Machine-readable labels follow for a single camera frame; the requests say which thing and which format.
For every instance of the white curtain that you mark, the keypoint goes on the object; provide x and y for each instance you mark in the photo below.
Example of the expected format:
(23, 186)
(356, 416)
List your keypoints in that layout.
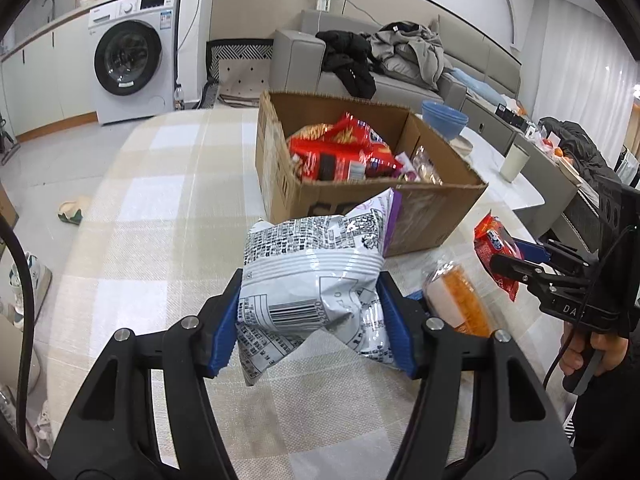
(580, 60)

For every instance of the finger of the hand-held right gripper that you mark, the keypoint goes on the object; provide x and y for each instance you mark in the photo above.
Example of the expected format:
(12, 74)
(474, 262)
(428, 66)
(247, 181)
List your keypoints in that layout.
(520, 270)
(532, 252)

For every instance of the white round table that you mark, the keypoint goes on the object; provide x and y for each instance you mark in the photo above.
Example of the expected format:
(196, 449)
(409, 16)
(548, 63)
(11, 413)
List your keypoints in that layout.
(500, 195)

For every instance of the black white patterned mat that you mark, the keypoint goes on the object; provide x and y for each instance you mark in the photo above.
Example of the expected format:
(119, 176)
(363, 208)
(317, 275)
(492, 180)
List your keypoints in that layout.
(240, 75)

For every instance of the white washing machine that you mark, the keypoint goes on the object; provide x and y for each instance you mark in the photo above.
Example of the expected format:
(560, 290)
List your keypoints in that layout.
(130, 60)

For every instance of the blue bowl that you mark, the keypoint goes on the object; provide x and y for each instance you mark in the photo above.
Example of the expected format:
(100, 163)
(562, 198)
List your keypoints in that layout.
(445, 112)
(447, 131)

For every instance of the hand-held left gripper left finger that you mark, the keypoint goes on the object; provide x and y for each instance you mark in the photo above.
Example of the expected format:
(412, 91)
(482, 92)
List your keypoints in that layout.
(222, 335)

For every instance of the white counter cabinet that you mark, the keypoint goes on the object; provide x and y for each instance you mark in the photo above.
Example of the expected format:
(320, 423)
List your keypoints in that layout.
(40, 85)

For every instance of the person's right hand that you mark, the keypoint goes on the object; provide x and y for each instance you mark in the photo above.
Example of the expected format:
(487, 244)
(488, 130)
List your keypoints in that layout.
(611, 352)

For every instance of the brown cardboard box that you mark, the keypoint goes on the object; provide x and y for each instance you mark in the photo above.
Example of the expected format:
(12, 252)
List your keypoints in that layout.
(435, 220)

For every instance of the clear plastic bottle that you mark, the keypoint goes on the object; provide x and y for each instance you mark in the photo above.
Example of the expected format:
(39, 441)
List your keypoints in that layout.
(178, 99)

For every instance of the flat cardboard piece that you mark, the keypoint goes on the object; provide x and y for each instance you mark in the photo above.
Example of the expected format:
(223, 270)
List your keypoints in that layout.
(7, 215)

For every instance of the orange cake packet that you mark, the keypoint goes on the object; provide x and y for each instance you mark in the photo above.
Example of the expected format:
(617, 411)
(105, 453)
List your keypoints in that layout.
(460, 295)

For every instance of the checked beige tablecloth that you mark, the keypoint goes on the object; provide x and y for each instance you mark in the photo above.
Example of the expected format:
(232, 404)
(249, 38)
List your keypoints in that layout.
(160, 220)

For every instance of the cream cup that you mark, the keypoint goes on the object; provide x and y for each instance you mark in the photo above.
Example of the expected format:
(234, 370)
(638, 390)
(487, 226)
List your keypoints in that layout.
(515, 162)

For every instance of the dark green jacket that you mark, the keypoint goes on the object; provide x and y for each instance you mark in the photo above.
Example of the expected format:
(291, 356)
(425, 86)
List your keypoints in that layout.
(580, 145)

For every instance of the black jacket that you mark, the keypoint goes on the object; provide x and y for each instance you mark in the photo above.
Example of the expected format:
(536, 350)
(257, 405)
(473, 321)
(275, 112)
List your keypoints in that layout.
(350, 62)

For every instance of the clear wrapped cake packet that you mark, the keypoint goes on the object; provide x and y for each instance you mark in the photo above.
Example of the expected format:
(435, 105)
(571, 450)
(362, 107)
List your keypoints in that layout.
(427, 165)

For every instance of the person's right forearm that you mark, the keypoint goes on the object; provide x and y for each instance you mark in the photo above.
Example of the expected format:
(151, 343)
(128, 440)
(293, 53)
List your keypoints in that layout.
(610, 420)

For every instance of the black box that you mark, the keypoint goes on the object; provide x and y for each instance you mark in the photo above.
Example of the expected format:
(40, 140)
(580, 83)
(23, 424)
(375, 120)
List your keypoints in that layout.
(510, 116)

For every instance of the red snack packet yellow print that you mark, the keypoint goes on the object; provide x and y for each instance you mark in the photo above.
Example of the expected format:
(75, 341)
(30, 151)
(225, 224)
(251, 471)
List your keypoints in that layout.
(350, 132)

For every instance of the silver white snack bag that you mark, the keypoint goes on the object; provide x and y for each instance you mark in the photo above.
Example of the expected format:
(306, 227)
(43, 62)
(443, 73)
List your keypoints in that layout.
(310, 270)

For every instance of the grey clothes pile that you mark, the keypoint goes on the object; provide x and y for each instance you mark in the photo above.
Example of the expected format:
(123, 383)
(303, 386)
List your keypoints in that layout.
(415, 52)

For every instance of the grey sofa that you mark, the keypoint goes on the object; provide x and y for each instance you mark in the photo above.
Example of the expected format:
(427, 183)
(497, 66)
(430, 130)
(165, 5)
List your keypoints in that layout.
(295, 65)

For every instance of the grey low cabinet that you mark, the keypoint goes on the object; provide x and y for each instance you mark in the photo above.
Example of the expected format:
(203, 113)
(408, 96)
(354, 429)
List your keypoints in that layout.
(487, 120)

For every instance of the red snack packet black label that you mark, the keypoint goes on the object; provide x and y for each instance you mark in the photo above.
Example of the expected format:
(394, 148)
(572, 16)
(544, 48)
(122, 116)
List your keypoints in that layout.
(320, 160)

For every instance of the white sneaker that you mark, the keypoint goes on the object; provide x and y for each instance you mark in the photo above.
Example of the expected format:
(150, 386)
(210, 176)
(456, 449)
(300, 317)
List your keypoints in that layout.
(35, 285)

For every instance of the light blue pillow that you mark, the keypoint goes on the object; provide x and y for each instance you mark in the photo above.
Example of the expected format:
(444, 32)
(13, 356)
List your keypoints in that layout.
(470, 80)

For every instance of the beige plate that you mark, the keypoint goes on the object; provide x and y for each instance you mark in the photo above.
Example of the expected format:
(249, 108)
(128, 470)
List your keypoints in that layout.
(462, 146)

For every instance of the oranges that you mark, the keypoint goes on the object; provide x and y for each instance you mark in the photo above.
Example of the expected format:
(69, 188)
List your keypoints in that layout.
(557, 151)

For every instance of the beige green slipper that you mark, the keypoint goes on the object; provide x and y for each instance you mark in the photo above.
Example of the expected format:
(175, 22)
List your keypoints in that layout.
(72, 210)

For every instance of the red snack packet blue logo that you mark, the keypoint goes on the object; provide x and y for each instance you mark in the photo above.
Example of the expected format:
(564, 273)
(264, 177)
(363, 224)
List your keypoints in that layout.
(492, 240)

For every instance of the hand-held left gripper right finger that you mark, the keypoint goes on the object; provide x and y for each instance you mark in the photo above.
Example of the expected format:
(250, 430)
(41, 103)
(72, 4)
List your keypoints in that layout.
(395, 330)

